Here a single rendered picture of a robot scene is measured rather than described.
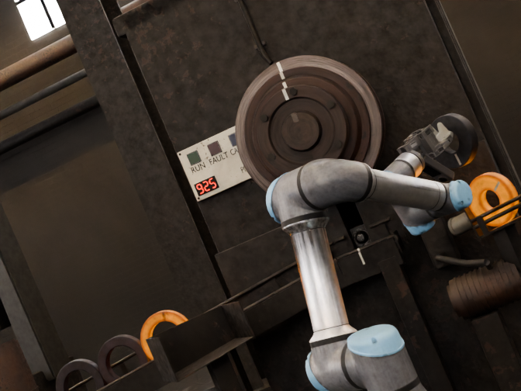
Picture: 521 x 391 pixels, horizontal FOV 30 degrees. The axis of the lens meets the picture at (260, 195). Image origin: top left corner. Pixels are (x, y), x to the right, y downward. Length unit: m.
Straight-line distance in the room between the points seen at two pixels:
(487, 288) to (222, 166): 0.98
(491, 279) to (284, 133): 0.75
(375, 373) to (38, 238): 8.35
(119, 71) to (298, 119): 3.15
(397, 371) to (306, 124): 1.03
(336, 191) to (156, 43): 1.30
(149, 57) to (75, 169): 6.76
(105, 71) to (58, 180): 4.23
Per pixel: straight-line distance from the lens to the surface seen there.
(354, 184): 2.25
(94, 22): 6.10
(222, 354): 2.85
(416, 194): 2.40
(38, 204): 10.30
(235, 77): 3.27
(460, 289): 2.87
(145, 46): 3.38
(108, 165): 9.94
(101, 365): 3.40
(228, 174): 3.26
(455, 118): 2.77
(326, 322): 2.28
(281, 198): 2.31
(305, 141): 2.96
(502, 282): 2.85
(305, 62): 3.06
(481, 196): 2.87
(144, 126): 5.94
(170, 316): 3.26
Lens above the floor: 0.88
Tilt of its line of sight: 2 degrees up
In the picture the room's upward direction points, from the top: 23 degrees counter-clockwise
